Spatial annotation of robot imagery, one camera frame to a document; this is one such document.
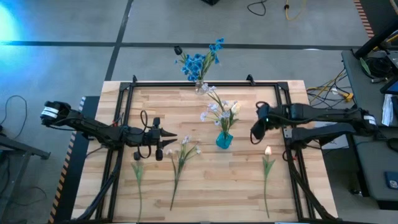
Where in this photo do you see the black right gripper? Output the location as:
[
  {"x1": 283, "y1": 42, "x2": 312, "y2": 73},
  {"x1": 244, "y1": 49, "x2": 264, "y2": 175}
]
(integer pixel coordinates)
[{"x1": 250, "y1": 101, "x2": 282, "y2": 141}]

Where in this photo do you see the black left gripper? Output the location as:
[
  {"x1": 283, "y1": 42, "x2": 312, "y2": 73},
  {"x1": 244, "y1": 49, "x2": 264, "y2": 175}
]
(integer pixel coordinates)
[{"x1": 143, "y1": 116, "x2": 178, "y2": 162}]

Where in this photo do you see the white artificial flower spray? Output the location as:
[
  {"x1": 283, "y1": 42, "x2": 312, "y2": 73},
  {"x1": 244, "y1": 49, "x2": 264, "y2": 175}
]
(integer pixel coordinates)
[
  {"x1": 200, "y1": 83, "x2": 233, "y2": 134},
  {"x1": 165, "y1": 135, "x2": 203, "y2": 212}
]

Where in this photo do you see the dark artificial tulip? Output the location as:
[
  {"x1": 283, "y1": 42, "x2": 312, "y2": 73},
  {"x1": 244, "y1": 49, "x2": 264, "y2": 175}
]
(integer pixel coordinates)
[
  {"x1": 130, "y1": 151, "x2": 146, "y2": 223},
  {"x1": 173, "y1": 45, "x2": 189, "y2": 63}
]

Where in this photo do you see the blue patterned glass vase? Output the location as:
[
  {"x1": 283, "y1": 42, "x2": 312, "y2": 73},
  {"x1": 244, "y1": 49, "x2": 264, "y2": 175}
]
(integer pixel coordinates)
[{"x1": 215, "y1": 130, "x2": 234, "y2": 150}]

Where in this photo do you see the clear glass vase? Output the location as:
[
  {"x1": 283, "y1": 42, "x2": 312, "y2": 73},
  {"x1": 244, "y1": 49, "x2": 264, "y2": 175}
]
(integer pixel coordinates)
[{"x1": 194, "y1": 79, "x2": 208, "y2": 96}]

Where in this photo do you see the hazard striped black platform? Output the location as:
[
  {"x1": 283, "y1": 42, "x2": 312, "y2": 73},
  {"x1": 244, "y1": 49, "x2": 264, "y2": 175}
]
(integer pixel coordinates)
[{"x1": 48, "y1": 95, "x2": 100, "y2": 224}]

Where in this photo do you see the grey desk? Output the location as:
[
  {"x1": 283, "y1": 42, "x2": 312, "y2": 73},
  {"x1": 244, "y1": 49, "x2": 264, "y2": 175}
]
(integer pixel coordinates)
[{"x1": 341, "y1": 48, "x2": 398, "y2": 127}]

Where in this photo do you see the grey side table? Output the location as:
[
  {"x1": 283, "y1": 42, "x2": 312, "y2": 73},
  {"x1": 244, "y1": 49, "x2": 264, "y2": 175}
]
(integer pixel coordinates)
[{"x1": 350, "y1": 124, "x2": 398, "y2": 203}]

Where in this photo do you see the white paper sheet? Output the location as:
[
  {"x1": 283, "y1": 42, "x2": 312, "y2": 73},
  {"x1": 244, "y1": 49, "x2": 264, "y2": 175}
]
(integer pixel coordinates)
[{"x1": 381, "y1": 93, "x2": 394, "y2": 127}]

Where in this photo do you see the blue screen device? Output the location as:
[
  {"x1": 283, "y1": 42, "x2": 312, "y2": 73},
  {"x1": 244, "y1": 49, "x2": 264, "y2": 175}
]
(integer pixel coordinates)
[{"x1": 379, "y1": 77, "x2": 398, "y2": 96}]

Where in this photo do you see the blue phone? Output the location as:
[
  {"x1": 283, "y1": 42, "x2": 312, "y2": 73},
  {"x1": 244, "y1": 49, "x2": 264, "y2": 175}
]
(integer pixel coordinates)
[{"x1": 384, "y1": 170, "x2": 398, "y2": 190}]

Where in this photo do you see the grey metal stand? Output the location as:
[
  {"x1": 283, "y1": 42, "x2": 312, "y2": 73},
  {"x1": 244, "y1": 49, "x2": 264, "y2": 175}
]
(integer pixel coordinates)
[{"x1": 0, "y1": 135, "x2": 51, "y2": 218}]

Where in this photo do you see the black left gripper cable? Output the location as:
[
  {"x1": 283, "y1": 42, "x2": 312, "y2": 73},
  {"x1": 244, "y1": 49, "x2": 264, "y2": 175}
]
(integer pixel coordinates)
[{"x1": 136, "y1": 110, "x2": 154, "y2": 159}]

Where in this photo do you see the yellow and black cable bundle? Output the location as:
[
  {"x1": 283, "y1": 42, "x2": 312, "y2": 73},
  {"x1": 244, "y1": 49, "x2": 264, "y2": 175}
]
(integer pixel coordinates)
[{"x1": 306, "y1": 68, "x2": 355, "y2": 110}]

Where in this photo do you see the yellow floor cable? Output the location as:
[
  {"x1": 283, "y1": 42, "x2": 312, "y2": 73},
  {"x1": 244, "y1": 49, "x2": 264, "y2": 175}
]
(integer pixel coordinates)
[{"x1": 284, "y1": 0, "x2": 307, "y2": 21}]

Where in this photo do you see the black floor cable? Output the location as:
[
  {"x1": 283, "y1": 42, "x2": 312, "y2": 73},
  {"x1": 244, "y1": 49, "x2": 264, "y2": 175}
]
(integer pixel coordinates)
[
  {"x1": 0, "y1": 95, "x2": 28, "y2": 141},
  {"x1": 247, "y1": 0, "x2": 267, "y2": 16}
]

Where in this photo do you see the black diagonal post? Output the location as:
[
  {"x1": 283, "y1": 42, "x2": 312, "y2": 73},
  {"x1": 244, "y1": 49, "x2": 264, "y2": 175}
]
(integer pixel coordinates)
[{"x1": 354, "y1": 18, "x2": 398, "y2": 59}]

